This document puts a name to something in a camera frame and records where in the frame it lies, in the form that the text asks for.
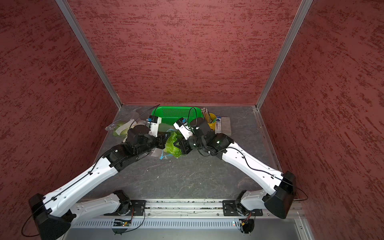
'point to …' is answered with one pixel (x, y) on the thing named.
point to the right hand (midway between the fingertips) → (175, 148)
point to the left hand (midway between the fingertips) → (169, 137)
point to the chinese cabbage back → (171, 148)
